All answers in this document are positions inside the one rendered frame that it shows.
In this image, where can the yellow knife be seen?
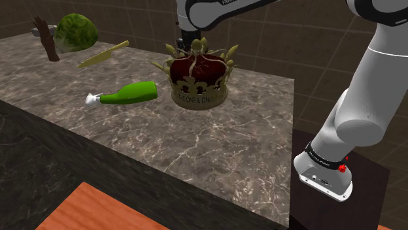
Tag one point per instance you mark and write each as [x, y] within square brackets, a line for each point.
[98, 57]

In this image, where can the gold and red crown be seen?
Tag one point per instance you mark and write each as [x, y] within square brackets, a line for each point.
[198, 95]

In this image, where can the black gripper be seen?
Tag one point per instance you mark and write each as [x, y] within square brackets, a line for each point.
[189, 35]

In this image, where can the green lettuce head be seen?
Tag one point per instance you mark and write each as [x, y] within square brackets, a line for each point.
[76, 33]

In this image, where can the dark robot stand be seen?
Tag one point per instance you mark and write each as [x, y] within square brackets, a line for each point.
[318, 210]

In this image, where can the green bottle with white cap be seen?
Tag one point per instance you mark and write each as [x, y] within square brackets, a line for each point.
[134, 93]

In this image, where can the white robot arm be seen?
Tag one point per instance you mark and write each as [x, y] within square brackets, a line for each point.
[366, 95]

